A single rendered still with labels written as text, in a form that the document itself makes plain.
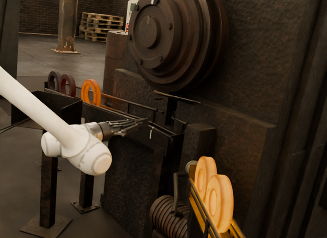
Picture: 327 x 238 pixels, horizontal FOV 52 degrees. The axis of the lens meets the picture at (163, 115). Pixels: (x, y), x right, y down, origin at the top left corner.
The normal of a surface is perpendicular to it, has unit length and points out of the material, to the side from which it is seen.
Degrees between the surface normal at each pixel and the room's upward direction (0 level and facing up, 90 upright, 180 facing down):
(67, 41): 90
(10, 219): 0
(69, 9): 90
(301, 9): 90
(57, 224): 0
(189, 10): 59
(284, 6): 90
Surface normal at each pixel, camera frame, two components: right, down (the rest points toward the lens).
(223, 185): 0.16, -0.75
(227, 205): 0.15, -0.17
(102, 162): 0.71, 0.37
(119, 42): -0.30, 0.24
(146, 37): -0.75, 0.09
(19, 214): 0.14, -0.95
